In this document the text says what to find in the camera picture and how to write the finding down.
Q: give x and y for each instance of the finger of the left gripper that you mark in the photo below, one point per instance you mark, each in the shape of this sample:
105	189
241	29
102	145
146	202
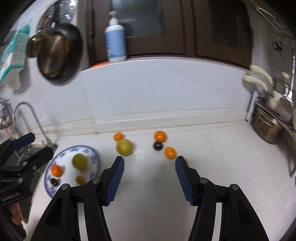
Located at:
23	141
38	159

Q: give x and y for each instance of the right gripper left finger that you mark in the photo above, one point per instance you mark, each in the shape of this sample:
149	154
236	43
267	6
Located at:
60	219

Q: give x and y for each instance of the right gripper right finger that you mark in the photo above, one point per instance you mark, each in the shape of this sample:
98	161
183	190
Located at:
239	220

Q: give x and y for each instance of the large orange front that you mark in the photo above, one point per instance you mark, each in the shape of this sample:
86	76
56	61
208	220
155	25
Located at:
56	171

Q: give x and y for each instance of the dark plum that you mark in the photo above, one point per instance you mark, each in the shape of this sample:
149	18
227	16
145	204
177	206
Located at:
54	182
158	146

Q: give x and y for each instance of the green pear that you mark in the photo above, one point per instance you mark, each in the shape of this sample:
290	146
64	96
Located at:
80	162

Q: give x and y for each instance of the small orange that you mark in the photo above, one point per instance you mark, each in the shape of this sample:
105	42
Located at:
118	136
170	153

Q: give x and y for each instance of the yellow pear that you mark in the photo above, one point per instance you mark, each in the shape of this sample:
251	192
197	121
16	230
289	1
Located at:
124	147

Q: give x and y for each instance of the person hand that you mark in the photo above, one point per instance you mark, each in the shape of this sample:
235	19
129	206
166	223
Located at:
16	214

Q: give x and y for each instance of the blue white porcelain plate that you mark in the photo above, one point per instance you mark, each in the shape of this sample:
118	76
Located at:
64	160

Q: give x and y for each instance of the chrome sink faucet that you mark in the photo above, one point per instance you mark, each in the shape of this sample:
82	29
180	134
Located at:
7	132

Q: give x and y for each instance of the teal paper towel pack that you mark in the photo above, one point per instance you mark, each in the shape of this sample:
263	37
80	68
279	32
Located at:
13	58

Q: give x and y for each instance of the brass perforated strainer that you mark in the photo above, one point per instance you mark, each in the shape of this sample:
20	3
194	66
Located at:
54	54

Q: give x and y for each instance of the stainless steel pot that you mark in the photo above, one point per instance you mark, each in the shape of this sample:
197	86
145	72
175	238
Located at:
266	127

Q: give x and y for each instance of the metal dish rack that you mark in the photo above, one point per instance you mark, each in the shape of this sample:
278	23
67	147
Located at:
287	142

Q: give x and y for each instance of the black frying pan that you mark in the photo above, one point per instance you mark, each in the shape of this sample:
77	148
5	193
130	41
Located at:
74	38

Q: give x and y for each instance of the metal spatula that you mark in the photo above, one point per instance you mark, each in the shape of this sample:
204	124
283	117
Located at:
284	107

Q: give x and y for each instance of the round metal steamer rack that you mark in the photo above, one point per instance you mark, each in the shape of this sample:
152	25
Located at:
60	12

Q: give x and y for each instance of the white blue pump bottle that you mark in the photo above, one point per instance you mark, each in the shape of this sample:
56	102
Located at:
115	40

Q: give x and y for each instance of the black scissors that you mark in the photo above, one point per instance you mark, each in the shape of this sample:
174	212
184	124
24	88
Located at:
277	45

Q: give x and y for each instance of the black wire basket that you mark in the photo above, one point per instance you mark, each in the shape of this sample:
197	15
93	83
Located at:
5	115

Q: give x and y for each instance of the cream handle lower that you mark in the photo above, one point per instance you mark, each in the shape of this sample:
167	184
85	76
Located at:
254	80

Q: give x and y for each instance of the cream handle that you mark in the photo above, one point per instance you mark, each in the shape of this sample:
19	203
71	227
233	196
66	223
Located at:
254	80
261	71

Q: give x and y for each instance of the cream handle upper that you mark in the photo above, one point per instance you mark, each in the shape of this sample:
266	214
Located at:
261	71

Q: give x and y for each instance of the dark wooden window frame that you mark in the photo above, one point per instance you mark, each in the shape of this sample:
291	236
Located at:
218	30

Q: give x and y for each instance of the white wire rack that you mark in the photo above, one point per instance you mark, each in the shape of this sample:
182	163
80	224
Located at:
272	20

